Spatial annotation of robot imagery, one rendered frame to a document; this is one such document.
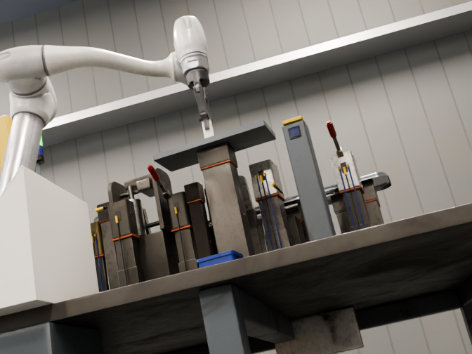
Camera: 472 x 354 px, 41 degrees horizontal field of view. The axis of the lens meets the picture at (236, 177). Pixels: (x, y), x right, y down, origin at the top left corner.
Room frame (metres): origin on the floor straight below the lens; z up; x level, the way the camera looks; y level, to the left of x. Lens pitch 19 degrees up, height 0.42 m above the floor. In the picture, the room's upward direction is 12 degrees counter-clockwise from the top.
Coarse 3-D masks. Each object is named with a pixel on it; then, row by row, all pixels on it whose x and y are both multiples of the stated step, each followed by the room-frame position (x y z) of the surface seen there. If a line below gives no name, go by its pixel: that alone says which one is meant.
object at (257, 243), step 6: (252, 210) 2.04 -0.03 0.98; (252, 216) 2.04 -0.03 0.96; (252, 222) 2.04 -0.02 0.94; (252, 228) 2.05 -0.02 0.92; (252, 234) 2.05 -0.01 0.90; (258, 234) 2.06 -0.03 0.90; (252, 240) 2.05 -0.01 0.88; (258, 240) 2.05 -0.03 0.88; (258, 246) 2.05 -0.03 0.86; (258, 252) 2.05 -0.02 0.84
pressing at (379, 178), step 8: (368, 176) 1.98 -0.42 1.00; (376, 176) 1.98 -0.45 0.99; (384, 176) 2.02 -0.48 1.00; (336, 184) 2.01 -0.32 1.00; (376, 184) 2.11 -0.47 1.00; (384, 184) 2.13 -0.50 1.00; (328, 192) 2.08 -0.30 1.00; (288, 200) 2.05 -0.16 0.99; (296, 200) 2.10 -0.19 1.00; (328, 200) 2.18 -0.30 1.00; (256, 208) 2.08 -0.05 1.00; (288, 208) 2.16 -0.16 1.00; (296, 208) 2.20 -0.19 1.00
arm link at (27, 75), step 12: (12, 48) 1.76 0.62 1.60; (24, 48) 1.75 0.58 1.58; (36, 48) 1.75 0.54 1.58; (0, 60) 1.75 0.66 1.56; (12, 60) 1.75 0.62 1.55; (24, 60) 1.75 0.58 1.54; (36, 60) 1.76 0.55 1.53; (0, 72) 1.77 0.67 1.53; (12, 72) 1.77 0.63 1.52; (24, 72) 1.77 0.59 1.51; (36, 72) 1.78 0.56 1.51; (12, 84) 1.81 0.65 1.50; (24, 84) 1.82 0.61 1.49; (36, 84) 1.83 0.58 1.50
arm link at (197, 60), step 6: (192, 54) 1.80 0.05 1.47; (198, 54) 1.81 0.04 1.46; (204, 54) 1.82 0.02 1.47; (186, 60) 1.81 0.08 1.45; (192, 60) 1.80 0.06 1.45; (198, 60) 1.80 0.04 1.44; (204, 60) 1.82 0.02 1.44; (186, 66) 1.81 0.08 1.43; (192, 66) 1.81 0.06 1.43; (198, 66) 1.81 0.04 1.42; (204, 66) 1.82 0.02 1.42; (186, 72) 1.83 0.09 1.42
